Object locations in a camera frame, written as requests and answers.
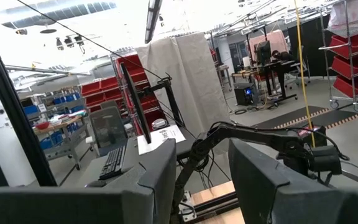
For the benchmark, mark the white paper sheet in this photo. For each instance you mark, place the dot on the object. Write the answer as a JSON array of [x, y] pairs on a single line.
[[158, 138]]

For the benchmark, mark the wooden work cart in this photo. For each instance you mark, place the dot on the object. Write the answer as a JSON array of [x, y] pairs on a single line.
[[64, 130]]

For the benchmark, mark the black hazard striped mat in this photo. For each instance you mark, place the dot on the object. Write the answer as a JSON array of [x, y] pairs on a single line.
[[291, 119]]

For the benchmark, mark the dark grey desk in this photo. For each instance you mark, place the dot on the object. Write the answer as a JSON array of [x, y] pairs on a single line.
[[132, 161]]

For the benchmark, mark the person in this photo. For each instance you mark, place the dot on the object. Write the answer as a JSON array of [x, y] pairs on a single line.
[[283, 56]]

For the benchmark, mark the black room divider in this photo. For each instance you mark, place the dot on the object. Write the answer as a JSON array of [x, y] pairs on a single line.
[[309, 46]]

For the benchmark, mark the pink cloth divider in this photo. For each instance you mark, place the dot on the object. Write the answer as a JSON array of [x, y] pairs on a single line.
[[278, 40]]

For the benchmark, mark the red bowl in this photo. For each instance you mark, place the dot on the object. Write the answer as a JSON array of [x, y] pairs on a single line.
[[42, 125]]

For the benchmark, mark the blue bin shelf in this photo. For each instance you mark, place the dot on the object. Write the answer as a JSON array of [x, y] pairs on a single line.
[[30, 109]]

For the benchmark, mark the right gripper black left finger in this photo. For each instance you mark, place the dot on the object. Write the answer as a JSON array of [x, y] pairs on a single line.
[[73, 205]]

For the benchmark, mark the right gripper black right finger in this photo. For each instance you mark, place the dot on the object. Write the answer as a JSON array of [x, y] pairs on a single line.
[[291, 202]]

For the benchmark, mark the black rig post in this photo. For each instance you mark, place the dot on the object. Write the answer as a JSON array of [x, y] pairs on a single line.
[[11, 102]]

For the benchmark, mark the black computer tower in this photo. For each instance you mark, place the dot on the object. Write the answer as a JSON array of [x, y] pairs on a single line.
[[244, 93]]

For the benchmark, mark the white sack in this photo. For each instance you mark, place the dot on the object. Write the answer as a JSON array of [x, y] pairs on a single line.
[[346, 12]]

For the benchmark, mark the black overhead bar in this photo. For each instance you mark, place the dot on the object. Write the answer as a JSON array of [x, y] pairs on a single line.
[[152, 18]]

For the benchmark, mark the black computer mouse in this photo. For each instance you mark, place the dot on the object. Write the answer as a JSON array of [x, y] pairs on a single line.
[[95, 184]]

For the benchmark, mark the black keyboard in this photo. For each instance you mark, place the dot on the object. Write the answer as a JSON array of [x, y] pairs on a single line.
[[113, 161]]

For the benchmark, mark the ceiling track lights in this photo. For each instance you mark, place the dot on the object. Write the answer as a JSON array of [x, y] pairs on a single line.
[[70, 42]]

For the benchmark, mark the black aluminium frame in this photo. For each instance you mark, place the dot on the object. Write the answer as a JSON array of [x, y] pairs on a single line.
[[216, 203]]

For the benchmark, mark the red bin shelf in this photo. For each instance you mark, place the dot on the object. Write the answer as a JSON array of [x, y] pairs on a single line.
[[99, 90]]

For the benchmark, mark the black computer monitor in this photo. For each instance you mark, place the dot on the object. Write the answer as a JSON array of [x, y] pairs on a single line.
[[135, 102]]

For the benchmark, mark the grey mesh office chair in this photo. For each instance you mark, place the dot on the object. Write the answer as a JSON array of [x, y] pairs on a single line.
[[107, 127]]

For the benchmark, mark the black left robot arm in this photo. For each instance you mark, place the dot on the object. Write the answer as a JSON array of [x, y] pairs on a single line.
[[253, 133]]

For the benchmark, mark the red black battery box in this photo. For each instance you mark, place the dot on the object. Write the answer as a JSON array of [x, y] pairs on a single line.
[[319, 137]]

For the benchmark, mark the metal rack red bins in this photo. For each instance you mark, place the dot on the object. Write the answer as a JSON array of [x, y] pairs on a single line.
[[353, 62]]

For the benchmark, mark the beige cloth divider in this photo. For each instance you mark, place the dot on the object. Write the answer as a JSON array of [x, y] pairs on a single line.
[[191, 87]]

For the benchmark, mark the black standing desk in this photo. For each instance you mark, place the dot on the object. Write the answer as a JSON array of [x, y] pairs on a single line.
[[278, 77]]

